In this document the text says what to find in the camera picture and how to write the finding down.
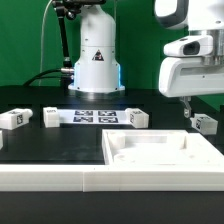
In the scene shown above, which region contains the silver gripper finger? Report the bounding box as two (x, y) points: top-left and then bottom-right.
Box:
(180, 96), (192, 118)

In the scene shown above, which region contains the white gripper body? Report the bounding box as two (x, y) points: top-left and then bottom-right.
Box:
(159, 35), (224, 97)

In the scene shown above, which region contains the white square table top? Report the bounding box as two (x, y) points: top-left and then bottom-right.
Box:
(102, 129), (224, 166)

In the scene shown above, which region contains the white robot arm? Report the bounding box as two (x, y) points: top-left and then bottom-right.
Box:
(69, 0), (224, 118)

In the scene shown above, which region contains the white marker base sheet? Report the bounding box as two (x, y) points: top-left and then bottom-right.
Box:
(58, 109), (129, 125)

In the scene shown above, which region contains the white front fence wall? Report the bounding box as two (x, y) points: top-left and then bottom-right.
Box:
(0, 165), (224, 192)

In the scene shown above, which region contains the black cable bundle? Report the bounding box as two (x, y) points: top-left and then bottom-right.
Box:
(22, 67), (75, 88)

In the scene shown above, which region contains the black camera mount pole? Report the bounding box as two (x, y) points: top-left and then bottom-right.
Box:
(52, 0), (107, 68)

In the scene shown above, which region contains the white thin cable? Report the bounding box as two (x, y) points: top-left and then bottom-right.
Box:
(39, 0), (54, 86)

